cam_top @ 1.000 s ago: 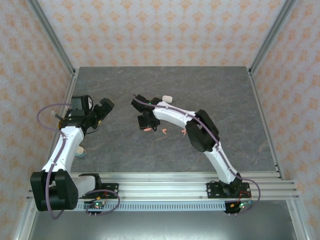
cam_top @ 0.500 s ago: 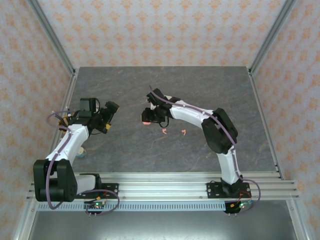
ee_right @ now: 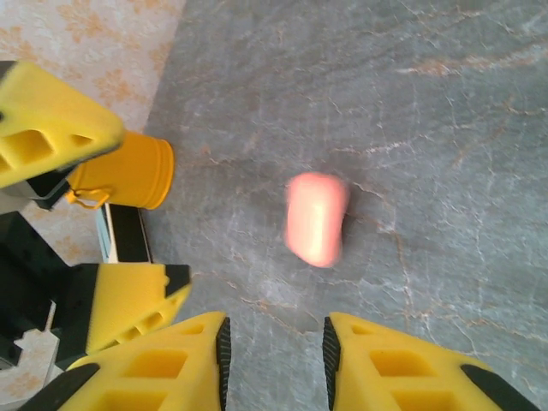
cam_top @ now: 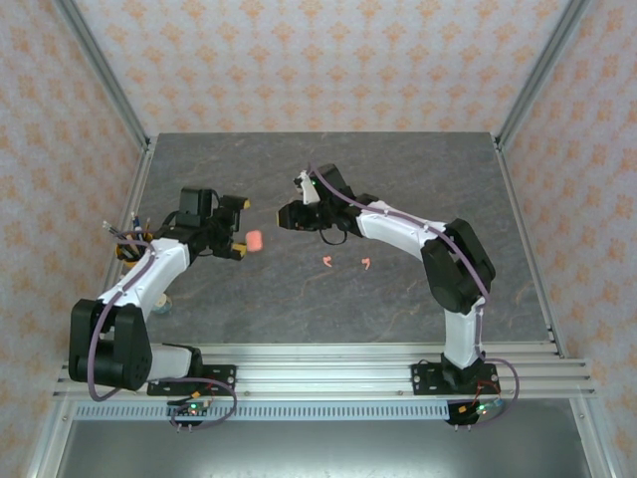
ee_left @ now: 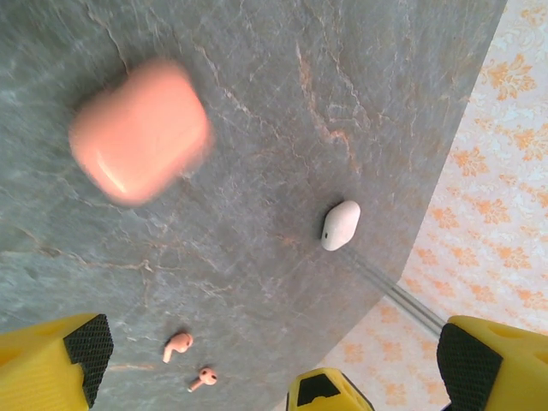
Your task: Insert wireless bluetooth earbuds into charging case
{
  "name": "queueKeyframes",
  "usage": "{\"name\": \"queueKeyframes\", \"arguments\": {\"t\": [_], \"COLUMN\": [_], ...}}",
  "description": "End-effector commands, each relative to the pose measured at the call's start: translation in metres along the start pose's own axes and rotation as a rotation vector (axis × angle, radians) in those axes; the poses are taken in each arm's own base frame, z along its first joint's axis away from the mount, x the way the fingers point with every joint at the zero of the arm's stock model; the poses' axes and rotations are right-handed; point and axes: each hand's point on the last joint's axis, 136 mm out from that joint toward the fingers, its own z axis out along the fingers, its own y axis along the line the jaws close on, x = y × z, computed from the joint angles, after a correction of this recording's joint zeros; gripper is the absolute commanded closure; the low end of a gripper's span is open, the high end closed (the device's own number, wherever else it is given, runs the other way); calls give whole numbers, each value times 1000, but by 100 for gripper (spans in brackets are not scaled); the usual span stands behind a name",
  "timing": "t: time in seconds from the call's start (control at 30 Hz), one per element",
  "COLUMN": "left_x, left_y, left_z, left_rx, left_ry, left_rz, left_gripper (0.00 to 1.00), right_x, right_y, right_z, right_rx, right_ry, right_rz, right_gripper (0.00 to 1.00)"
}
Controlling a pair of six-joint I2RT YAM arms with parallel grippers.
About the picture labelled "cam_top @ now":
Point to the pink earbud charging case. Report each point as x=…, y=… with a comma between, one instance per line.
x=255, y=241

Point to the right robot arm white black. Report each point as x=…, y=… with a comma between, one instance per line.
x=398, y=229

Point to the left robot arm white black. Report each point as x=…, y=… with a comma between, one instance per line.
x=144, y=279

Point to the dark pen with white tip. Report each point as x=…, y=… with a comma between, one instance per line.
x=135, y=221

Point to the yellow pen holder cup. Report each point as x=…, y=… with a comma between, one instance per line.
x=121, y=253

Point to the teal tape roll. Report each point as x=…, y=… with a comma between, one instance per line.
x=161, y=308

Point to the silver metallic pen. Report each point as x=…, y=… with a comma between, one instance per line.
x=113, y=230

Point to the aluminium mounting beam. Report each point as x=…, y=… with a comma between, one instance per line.
x=323, y=368

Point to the grey metal sheet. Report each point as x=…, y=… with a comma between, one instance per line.
x=318, y=448

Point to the aluminium table side rail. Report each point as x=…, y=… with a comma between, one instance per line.
x=509, y=174
x=144, y=157

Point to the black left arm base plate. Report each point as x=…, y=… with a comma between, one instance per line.
x=224, y=378

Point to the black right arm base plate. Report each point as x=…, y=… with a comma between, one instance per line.
x=423, y=381

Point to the aluminium frame post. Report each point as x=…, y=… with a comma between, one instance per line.
x=105, y=70
x=540, y=70

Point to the aluminium lower frame rail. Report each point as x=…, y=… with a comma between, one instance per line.
x=50, y=438
x=592, y=438

